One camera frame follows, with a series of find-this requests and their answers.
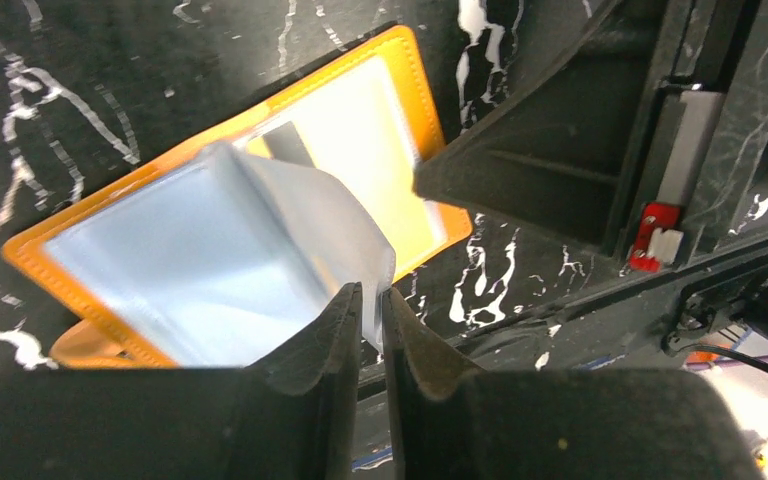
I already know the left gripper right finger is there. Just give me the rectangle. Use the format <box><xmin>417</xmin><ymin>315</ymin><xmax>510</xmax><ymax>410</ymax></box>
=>
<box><xmin>381</xmin><ymin>289</ymin><xmax>761</xmax><ymax>479</ymax></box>

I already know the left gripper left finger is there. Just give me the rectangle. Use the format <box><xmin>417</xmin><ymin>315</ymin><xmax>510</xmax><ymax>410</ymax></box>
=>
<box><xmin>0</xmin><ymin>284</ymin><xmax>363</xmax><ymax>479</ymax></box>

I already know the orange card holder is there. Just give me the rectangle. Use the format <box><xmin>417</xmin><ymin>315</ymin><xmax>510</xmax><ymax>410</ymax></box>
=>
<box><xmin>2</xmin><ymin>26</ymin><xmax>471</xmax><ymax>369</ymax></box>

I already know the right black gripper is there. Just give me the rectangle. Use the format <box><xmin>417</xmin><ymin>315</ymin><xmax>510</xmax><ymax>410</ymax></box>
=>
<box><xmin>414</xmin><ymin>1</ymin><xmax>768</xmax><ymax>272</ymax></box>

